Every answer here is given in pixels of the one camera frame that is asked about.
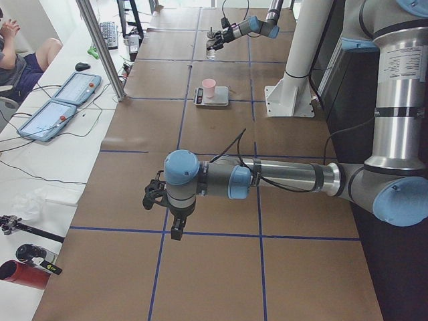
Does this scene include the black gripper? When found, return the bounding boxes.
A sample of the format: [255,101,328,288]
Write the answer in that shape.
[170,206,195,241]
[214,28,234,51]

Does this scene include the clear sauce bottle with pourer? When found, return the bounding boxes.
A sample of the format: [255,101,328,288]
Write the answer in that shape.
[206,28,216,60]

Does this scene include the pink paper cup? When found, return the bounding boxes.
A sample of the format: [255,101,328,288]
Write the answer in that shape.
[201,78,216,98]

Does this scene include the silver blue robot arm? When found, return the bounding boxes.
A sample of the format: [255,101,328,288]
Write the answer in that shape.
[160,1,427,240]
[206,0,283,52]

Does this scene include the silver digital kitchen scale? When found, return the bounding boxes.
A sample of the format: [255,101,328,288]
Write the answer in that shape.
[193,86,229,107]

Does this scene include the white power adapter box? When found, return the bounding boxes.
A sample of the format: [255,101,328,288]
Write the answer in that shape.
[128,34,140,62]

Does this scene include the black keyboard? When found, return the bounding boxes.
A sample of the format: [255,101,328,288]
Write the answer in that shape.
[99,21,118,50]

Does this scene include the green plastic clamp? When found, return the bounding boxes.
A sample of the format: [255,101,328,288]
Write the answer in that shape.
[87,46,100,60]

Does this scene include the black computer mouse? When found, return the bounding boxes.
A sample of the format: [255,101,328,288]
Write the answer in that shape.
[75,62,91,72]

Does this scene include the upper blue teach pendant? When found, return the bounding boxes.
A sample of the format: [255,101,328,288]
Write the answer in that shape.
[51,72,102,106]

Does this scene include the blue teach pendant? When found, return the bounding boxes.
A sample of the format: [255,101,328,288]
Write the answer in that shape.
[17,100,77,142]
[51,72,102,106]

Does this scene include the crumpled white plastic wrap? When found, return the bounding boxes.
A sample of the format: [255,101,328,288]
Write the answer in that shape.
[11,189,46,223]

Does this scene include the lower blue teach pendant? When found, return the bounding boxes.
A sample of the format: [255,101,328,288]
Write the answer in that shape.
[17,100,77,142]

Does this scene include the black tripod rod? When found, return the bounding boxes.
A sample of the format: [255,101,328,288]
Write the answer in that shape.
[1,215,65,243]

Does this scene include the red cylinder tube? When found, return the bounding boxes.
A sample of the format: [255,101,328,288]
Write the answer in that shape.
[1,260,49,290]

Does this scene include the seated person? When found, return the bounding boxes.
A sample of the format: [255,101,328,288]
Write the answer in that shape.
[1,19,63,104]

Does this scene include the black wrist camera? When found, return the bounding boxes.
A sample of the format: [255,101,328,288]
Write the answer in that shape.
[142,170,170,210]

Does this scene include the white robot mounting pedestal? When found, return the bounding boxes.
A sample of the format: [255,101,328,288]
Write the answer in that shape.
[265,0,333,118]

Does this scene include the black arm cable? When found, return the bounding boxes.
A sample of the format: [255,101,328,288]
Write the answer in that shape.
[209,127,379,193]

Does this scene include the aluminium frame post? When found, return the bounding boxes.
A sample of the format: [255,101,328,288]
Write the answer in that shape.
[76,0,126,102]

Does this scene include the black silver camera lens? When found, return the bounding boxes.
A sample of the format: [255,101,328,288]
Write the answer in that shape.
[15,244,62,275]

